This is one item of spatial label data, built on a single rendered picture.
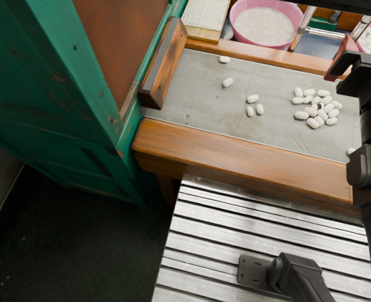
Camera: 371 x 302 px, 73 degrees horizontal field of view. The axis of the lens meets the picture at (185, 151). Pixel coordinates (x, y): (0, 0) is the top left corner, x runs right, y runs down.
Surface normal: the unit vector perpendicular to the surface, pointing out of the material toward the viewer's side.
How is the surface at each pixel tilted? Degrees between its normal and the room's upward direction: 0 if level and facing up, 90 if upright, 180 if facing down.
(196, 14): 0
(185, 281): 0
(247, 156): 0
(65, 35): 90
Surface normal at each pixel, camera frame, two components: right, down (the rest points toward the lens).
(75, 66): 0.97, 0.24
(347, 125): 0.00, -0.41
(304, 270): 0.20, -0.97
